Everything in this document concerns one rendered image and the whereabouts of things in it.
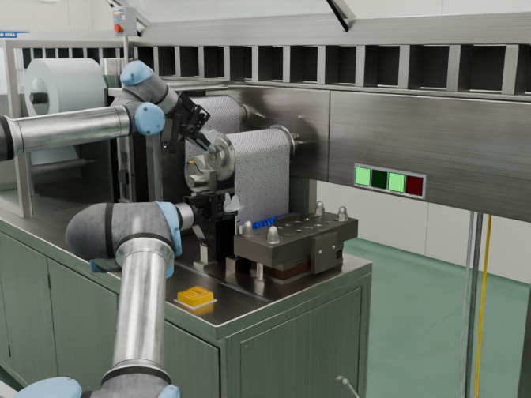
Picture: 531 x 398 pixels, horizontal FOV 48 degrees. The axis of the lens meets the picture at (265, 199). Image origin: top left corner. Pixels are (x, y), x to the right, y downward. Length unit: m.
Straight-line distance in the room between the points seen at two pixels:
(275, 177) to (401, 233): 2.87
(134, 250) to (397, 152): 0.89
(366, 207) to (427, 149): 3.12
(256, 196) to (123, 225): 0.71
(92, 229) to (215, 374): 0.59
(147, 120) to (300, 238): 0.59
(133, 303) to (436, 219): 3.58
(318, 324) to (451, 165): 0.60
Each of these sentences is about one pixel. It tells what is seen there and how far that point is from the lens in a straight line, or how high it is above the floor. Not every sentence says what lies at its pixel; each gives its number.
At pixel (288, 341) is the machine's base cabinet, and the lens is 1.72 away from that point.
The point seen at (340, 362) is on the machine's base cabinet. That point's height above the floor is 0.60.
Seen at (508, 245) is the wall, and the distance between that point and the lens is 4.29.
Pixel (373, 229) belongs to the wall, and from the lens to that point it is 4.82.
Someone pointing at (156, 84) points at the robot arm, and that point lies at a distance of 1.59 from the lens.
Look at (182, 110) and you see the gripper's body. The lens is 1.67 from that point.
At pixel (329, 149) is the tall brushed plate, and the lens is 1.93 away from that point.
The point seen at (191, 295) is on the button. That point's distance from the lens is 1.62.
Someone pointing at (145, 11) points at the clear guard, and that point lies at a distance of 2.58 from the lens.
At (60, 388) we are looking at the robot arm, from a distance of 1.02.
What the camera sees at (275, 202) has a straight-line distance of 1.91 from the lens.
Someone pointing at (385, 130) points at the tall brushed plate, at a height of 1.33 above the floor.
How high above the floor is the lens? 1.57
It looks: 14 degrees down
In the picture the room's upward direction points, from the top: straight up
